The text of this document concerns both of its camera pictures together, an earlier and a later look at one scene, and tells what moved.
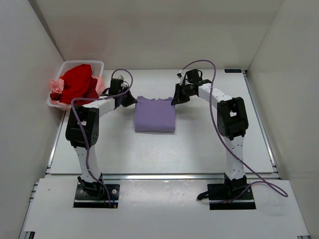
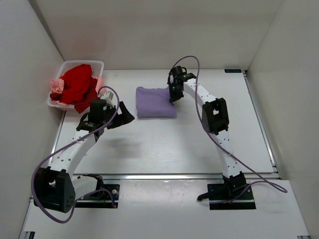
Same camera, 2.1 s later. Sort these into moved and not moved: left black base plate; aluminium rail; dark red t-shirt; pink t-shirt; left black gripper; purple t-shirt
Moved: left black gripper; purple t-shirt
Not moved: pink t-shirt; dark red t-shirt; aluminium rail; left black base plate
